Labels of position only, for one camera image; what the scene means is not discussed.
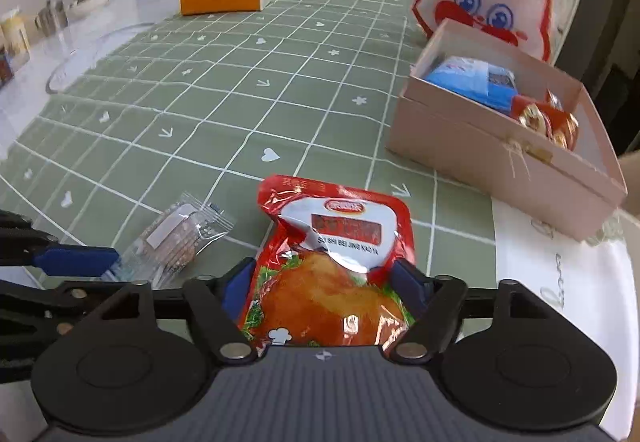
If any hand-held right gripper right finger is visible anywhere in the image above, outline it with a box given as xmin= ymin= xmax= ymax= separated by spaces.
xmin=390 ymin=258 xmax=540 ymax=365

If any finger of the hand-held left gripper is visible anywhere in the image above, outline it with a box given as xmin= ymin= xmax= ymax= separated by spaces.
xmin=0 ymin=279 xmax=123 ymax=338
xmin=0 ymin=209 xmax=121 ymax=278

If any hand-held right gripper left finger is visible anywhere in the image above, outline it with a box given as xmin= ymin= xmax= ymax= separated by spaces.
xmin=102 ymin=258 xmax=259 ymax=365

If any red roast meat packet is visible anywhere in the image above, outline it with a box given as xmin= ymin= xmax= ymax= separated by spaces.
xmin=237 ymin=174 xmax=418 ymax=348

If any clear crisp snack packet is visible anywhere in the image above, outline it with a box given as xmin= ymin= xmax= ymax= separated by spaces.
xmin=102 ymin=192 xmax=236 ymax=290

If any pink cardboard box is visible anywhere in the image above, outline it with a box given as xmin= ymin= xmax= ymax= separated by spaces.
xmin=387 ymin=18 xmax=628 ymax=243

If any blue snack packet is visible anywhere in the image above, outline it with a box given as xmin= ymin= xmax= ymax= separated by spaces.
xmin=425 ymin=56 xmax=521 ymax=113

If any dark red snack packet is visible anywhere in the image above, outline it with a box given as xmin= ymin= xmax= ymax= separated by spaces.
xmin=510 ymin=89 xmax=581 ymax=150

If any white cloth bag with script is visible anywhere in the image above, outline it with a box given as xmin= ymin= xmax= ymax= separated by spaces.
xmin=490 ymin=197 xmax=640 ymax=442

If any glass turntable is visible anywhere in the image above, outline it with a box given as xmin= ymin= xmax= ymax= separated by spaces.
xmin=45 ymin=22 xmax=156 ymax=95

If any small colourful box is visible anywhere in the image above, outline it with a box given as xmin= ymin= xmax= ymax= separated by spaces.
xmin=0 ymin=47 xmax=15 ymax=85

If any cream jar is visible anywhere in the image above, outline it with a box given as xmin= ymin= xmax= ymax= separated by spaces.
xmin=0 ymin=7 xmax=31 ymax=55

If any metal kettle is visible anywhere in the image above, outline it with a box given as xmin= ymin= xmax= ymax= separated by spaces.
xmin=34 ymin=0 xmax=68 ymax=38

